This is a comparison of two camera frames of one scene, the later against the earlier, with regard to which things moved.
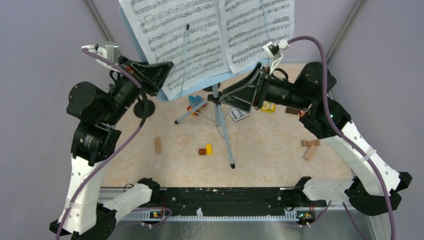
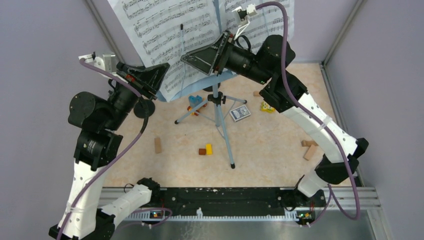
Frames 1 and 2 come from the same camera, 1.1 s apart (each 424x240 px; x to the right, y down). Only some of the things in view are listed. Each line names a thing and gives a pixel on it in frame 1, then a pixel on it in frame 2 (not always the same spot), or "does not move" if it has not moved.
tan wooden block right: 309,153 does not move
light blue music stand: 213,98 → 215,99
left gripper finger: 153,74 does not move
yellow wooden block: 208,149 does not move
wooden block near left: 158,145 does not move
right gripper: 243,95 → 212,57
